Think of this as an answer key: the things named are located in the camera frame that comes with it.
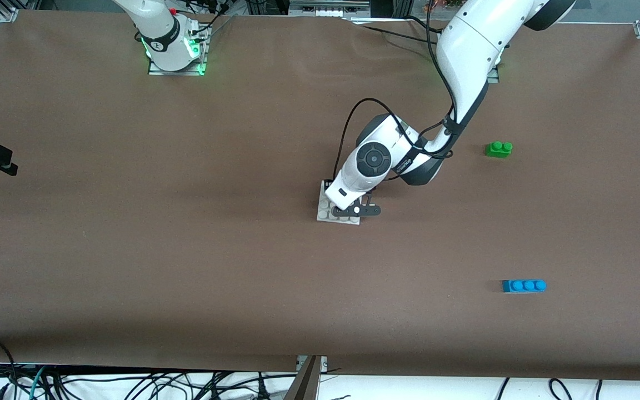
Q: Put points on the white studded base plate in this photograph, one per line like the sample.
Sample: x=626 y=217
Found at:
x=324 y=214

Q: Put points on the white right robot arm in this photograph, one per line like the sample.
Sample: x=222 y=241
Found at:
x=159 y=33

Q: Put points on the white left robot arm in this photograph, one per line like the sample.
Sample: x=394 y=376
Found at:
x=464 y=50

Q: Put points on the green two-stud block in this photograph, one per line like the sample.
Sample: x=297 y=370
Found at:
x=498 y=150

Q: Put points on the blue three-stud block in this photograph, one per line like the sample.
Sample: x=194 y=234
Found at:
x=523 y=286

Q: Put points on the brown table cover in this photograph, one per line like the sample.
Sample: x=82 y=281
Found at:
x=186 y=166

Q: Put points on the grey metal rack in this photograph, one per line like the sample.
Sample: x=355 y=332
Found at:
x=325 y=10

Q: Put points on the orange red clutter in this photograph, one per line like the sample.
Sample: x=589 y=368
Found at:
x=431 y=6

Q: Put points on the dark metal beam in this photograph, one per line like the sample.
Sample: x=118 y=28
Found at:
x=303 y=386

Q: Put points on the silver table edge bracket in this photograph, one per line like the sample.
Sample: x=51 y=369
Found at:
x=323 y=364

